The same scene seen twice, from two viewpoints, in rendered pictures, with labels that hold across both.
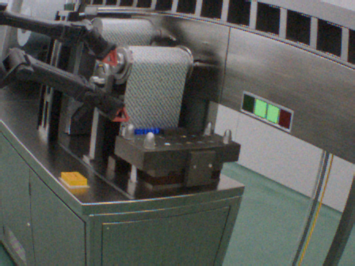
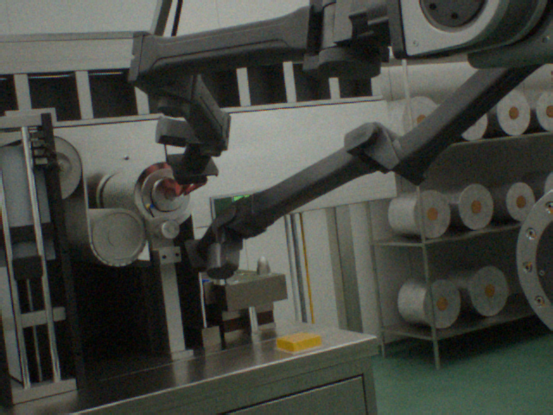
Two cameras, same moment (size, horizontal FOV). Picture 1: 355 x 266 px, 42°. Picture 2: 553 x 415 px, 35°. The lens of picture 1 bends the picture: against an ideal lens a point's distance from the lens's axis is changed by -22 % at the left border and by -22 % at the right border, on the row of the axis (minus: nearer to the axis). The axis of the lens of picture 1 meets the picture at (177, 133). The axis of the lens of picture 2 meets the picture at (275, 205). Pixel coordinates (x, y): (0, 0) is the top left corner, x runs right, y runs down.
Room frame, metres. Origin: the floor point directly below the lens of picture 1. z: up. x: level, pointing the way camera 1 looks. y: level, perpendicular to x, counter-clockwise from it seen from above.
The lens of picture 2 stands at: (1.25, 2.09, 1.30)
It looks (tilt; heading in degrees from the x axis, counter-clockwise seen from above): 3 degrees down; 281
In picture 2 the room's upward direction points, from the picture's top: 7 degrees counter-clockwise
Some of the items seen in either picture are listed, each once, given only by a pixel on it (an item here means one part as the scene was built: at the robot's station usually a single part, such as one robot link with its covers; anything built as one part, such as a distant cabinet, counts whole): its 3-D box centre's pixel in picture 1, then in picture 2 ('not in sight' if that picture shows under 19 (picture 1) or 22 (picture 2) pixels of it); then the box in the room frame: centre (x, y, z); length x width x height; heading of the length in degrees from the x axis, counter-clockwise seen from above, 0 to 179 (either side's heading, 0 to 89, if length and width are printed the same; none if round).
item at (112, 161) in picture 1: (145, 161); (185, 329); (1.88, 0.09, 0.92); 0.28 x 0.04 x 0.04; 131
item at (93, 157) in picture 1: (97, 117); (168, 286); (1.85, 0.28, 1.05); 0.06 x 0.05 x 0.31; 131
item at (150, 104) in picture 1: (152, 107); (176, 252); (1.88, 0.09, 1.11); 0.23 x 0.01 x 0.18; 131
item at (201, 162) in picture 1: (200, 169); not in sight; (1.75, -0.09, 0.96); 0.10 x 0.03 x 0.11; 131
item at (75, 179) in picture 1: (74, 179); (298, 341); (1.57, 0.30, 0.91); 0.07 x 0.07 x 0.02; 41
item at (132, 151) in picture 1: (179, 149); (219, 286); (1.81, -0.02, 1.00); 0.40 x 0.16 x 0.06; 131
